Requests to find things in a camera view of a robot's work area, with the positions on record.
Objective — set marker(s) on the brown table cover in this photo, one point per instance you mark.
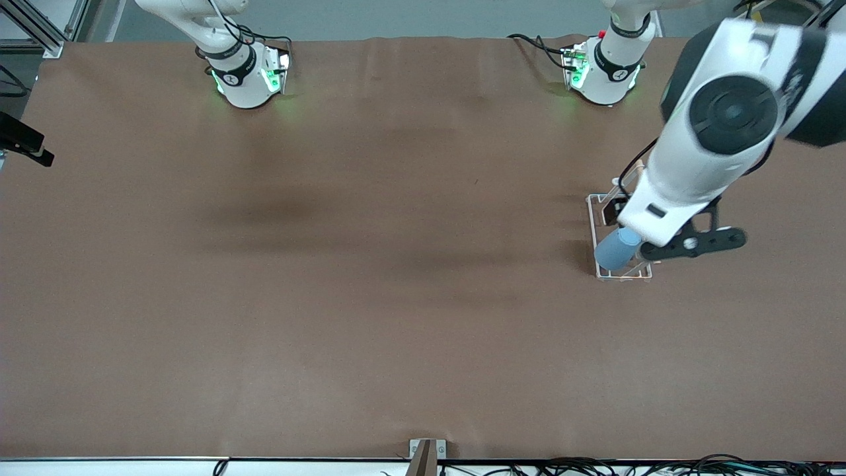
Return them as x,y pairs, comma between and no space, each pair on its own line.
396,330

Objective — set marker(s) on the metal table edge bracket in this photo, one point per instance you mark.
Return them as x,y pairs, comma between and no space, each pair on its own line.
426,456

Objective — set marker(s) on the white table edge rail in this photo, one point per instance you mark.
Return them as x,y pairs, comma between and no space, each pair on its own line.
99,467

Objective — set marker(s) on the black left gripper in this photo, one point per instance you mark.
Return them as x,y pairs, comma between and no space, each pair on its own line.
614,210

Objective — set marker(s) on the aluminium frame profile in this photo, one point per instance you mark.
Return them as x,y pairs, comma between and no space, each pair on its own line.
39,36

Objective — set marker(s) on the blue cup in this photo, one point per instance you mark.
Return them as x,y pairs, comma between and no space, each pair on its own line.
615,251

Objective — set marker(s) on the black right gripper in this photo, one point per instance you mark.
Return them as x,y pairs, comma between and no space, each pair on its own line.
16,133

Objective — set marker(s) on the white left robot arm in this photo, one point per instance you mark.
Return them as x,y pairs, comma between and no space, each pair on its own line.
694,165

